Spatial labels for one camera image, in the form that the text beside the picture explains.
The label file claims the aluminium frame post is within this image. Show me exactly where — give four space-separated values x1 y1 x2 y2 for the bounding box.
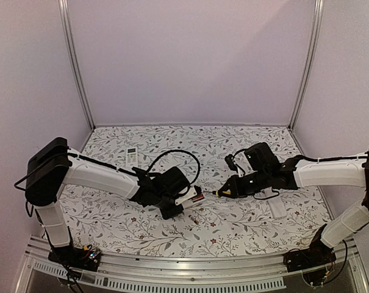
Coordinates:
58 0 96 131
288 0 324 132

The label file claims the white remote control with batteries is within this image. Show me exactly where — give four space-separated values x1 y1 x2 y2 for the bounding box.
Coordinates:
182 194 205 209

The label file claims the right aluminium frame post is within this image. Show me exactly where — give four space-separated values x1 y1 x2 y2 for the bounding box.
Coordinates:
288 0 324 132

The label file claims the floral patterned table mat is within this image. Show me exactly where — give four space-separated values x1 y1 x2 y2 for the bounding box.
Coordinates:
60 126 330 258

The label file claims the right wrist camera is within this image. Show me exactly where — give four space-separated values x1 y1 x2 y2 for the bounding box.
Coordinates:
224 154 245 178

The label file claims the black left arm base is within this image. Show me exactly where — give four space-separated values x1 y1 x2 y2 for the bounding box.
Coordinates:
48 243 101 272

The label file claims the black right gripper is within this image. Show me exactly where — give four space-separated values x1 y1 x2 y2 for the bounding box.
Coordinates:
218 168 271 199

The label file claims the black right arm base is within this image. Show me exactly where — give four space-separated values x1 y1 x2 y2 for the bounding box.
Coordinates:
283 244 336 272

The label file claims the yellow handled screwdriver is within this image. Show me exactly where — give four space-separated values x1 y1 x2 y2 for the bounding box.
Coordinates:
203 190 231 197

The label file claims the left aluminium frame post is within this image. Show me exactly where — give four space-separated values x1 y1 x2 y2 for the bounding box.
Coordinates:
58 0 96 131

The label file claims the white air conditioner remote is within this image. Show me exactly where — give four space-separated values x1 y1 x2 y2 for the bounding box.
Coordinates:
126 146 138 168

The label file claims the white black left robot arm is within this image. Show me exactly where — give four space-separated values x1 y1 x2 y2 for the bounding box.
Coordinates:
14 137 196 265

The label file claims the aluminium front rail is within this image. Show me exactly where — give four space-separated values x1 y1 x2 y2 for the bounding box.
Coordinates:
15 237 369 292

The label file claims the red black battery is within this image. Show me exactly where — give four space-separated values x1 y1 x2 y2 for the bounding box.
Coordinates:
191 194 204 203

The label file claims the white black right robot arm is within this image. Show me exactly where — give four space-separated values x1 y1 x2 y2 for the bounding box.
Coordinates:
215 142 369 266

